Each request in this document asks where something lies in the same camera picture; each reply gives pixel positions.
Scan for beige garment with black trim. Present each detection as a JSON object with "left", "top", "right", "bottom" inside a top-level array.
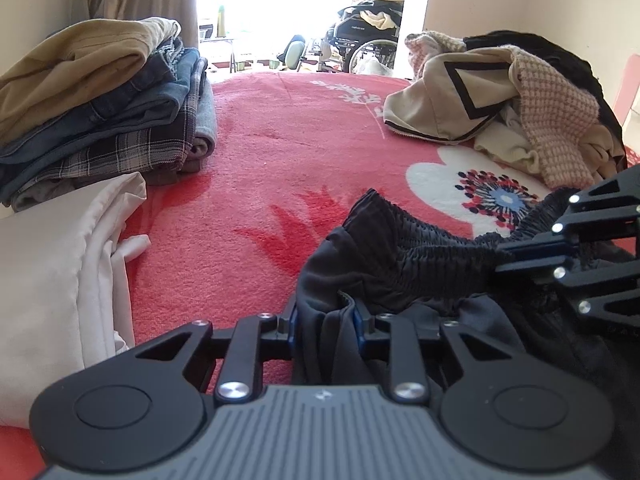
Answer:
[{"left": 382, "top": 45, "right": 526, "bottom": 143}]

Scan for white folded cloth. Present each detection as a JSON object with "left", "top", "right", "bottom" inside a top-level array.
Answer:
[{"left": 0, "top": 172, "right": 151, "bottom": 428}]

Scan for dark grey pants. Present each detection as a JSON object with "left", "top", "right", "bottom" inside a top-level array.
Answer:
[{"left": 292, "top": 187, "right": 640, "bottom": 461}]

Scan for folded denim jeans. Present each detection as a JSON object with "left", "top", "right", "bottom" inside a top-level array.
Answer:
[{"left": 0, "top": 42, "right": 208, "bottom": 161}]

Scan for black wheelchair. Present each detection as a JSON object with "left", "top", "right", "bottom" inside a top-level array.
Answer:
[{"left": 322, "top": 5, "right": 406, "bottom": 76}]

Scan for red floral blanket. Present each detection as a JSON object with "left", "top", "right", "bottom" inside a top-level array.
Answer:
[{"left": 0, "top": 70, "right": 640, "bottom": 480}]

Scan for pile of unfolded clothes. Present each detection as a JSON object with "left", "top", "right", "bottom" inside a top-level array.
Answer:
[{"left": 404, "top": 30, "right": 608, "bottom": 191}]

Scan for cream garment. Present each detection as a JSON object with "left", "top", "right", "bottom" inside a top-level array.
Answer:
[{"left": 472, "top": 105, "right": 621, "bottom": 181}]

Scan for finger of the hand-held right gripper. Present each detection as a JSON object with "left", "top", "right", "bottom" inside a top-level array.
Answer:
[
  {"left": 495, "top": 250, "right": 640, "bottom": 333},
  {"left": 497, "top": 162, "right": 640, "bottom": 257}
]

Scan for grey folded garment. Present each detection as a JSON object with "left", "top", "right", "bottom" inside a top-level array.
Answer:
[{"left": 145, "top": 72, "right": 218, "bottom": 186}]

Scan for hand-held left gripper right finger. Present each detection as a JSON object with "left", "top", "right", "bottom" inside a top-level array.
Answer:
[{"left": 351, "top": 307, "right": 507, "bottom": 405}]

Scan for tan folded garment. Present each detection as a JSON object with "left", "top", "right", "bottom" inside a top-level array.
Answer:
[{"left": 0, "top": 17, "right": 182, "bottom": 136}]

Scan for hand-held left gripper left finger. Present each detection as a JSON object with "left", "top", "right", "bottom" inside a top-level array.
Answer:
[{"left": 134, "top": 305, "right": 302, "bottom": 406}]

